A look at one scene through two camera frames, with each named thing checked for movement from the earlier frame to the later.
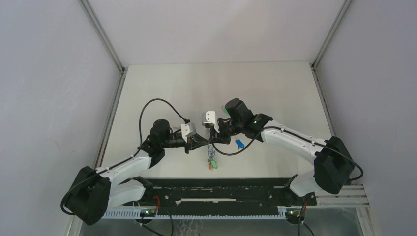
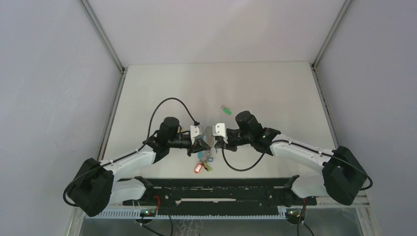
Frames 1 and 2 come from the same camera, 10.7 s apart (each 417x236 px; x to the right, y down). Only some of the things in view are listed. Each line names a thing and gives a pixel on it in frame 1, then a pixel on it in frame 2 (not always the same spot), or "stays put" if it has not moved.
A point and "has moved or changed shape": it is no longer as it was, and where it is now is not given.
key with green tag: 224,110 stays put
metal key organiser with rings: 212,162 has moved or changed shape
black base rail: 219,195 stays put
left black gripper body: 176,142 stays put
